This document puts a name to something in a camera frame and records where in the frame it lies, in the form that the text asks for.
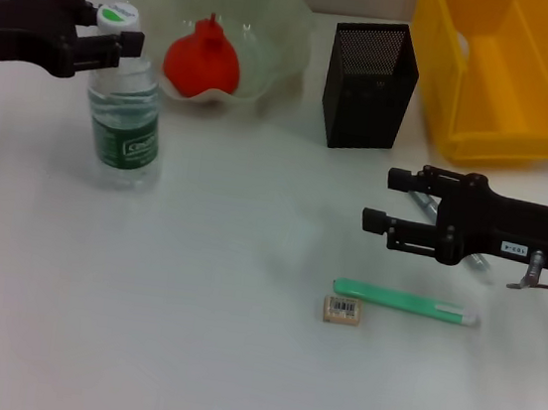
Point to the red-orange toy orange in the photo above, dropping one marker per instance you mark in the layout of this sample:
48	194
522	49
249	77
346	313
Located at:
201	66

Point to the yellow plastic bin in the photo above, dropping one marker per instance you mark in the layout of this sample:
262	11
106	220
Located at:
517	95

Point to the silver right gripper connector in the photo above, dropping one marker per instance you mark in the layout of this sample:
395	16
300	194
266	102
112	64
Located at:
534	267

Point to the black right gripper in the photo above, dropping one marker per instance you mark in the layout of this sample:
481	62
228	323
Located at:
501	228

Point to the clear green-label water bottle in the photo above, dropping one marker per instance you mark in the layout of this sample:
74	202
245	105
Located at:
121	146

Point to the pale green glass fruit bowl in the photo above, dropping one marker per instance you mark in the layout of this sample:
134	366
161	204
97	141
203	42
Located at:
276	25

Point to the beige barcode eraser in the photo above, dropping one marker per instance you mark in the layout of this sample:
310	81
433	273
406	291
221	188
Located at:
342	310

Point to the silver glitter pen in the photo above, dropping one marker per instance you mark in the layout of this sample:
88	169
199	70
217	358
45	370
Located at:
424	201

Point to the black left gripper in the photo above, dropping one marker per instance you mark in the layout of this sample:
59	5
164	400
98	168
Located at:
20	34

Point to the black mesh pen holder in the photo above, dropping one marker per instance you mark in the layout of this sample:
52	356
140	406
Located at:
366	106

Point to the green utility knife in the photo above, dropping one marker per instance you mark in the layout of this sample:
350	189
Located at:
392	298

